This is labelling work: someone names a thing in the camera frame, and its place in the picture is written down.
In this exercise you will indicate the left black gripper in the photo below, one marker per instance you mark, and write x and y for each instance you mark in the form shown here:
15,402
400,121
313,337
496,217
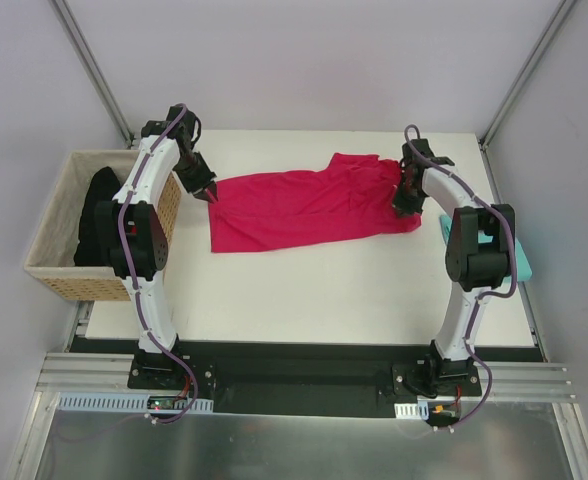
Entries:
202,183

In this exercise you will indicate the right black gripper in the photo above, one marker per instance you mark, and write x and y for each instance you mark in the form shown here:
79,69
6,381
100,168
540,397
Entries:
405,201

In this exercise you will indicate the pink t shirt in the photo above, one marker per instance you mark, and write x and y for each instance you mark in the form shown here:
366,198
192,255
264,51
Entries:
350,199

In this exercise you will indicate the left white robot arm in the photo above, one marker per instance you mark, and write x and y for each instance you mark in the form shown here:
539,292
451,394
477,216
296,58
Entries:
131,237

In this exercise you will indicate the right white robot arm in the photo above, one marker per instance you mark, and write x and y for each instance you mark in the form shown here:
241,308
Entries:
480,257

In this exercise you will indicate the folded teal t shirt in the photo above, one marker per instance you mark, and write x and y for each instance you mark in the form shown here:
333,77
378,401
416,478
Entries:
524,270

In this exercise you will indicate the black t shirt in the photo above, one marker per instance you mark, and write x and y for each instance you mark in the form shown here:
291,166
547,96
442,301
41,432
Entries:
103,185

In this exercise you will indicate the wicker laundry basket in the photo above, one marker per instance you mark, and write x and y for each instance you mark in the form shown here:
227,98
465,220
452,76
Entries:
50,259

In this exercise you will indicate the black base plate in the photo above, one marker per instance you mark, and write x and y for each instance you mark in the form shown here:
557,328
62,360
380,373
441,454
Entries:
305,379

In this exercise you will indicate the right white cable duct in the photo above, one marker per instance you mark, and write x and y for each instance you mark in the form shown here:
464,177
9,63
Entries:
412,411

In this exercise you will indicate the white cable duct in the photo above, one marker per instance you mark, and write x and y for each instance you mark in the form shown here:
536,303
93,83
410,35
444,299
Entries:
132,403
412,411

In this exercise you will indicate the left rear aluminium post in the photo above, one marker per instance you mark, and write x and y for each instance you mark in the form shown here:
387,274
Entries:
87,59

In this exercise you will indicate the aluminium post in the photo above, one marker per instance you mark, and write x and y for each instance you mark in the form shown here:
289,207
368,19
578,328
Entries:
535,57
87,59

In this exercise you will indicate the right rear aluminium post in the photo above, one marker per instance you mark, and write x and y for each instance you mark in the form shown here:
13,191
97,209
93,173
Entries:
535,57

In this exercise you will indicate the left white cable duct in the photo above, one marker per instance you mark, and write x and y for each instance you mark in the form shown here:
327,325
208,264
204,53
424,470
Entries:
132,403

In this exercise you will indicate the aluminium rail frame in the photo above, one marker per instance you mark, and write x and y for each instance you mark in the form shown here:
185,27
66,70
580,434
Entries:
526,425

